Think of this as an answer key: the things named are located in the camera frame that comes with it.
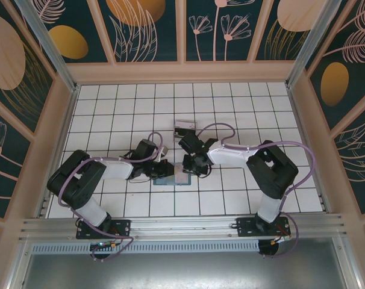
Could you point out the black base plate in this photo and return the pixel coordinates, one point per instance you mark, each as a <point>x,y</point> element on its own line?
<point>245,227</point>
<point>122,227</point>

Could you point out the aluminium frame post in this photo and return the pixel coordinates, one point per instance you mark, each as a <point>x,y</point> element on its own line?
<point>312,39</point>
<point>46,39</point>

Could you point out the teal card holder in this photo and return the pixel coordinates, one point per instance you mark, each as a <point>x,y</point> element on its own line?
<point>163,181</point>

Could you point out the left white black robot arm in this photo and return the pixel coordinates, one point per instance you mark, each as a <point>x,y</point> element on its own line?
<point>117,170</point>

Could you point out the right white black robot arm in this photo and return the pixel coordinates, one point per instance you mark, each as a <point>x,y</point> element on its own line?
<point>230,156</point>

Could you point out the pink floral card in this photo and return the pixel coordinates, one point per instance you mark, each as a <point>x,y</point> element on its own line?
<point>186,124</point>
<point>181,178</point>

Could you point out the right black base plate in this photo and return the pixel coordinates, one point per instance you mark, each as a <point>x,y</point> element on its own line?
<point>245,227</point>

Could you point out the small black circuit board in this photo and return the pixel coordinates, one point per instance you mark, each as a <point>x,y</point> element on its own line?
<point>105,245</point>

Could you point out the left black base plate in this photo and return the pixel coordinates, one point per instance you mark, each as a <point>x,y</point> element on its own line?
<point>122,227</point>

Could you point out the clear plastic box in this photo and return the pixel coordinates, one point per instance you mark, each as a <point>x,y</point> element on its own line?
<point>197,130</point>

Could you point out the aluminium rail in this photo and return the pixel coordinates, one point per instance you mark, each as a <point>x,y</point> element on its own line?
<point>182,225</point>

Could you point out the black VIP card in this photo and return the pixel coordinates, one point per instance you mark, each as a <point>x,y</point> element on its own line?
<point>180,131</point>

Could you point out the grey metal sheet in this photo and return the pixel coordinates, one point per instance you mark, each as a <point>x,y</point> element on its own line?
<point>182,271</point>

